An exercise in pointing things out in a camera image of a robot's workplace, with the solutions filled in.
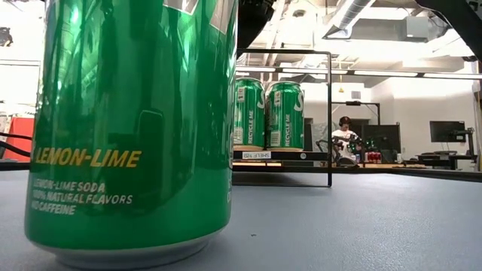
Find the distant black equipment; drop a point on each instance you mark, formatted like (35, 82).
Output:
(389, 154)

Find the silver ceiling duct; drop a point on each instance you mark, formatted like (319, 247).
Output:
(350, 17)

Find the black metal table frame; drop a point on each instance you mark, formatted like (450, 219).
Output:
(414, 174)

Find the red partition panel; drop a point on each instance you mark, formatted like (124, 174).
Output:
(19, 139)

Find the black background frame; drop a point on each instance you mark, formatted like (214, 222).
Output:
(371, 103)

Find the distant dark desk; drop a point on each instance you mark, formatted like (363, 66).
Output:
(433, 161)

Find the distant black robot rig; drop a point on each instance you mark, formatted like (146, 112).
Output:
(335, 145)

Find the distant red object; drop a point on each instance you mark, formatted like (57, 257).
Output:
(373, 156)

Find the green Sprite can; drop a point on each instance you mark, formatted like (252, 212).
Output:
(128, 113)
(248, 116)
(285, 116)

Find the blue table mat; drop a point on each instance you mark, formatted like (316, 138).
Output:
(320, 233)

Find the person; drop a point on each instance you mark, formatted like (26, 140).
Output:
(344, 141)

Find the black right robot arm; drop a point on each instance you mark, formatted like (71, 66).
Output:
(455, 22)

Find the grey ceiling air unit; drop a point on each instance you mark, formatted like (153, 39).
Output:
(414, 28)

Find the black ceiling-hung device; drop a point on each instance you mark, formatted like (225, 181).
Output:
(5, 37)

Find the wooden shelf with black rails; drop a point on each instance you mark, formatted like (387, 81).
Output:
(282, 155)

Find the black computer monitor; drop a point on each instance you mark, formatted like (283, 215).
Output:
(447, 131)

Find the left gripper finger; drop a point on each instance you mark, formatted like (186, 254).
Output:
(252, 19)

